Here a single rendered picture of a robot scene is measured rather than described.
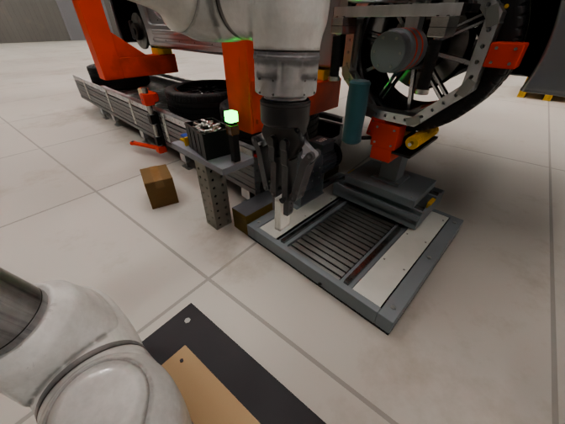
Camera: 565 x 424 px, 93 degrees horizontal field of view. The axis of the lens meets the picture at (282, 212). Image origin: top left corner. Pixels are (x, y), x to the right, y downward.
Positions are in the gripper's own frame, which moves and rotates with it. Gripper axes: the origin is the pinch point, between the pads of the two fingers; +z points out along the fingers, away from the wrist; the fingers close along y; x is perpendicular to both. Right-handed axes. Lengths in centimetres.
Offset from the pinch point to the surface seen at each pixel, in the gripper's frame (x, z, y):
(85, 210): -1, 63, -152
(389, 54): 74, -24, -13
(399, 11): 69, -35, -10
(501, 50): 86, -26, 18
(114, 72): 78, 1, -250
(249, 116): 51, 1, -60
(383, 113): 90, -1, -15
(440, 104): 88, -8, 6
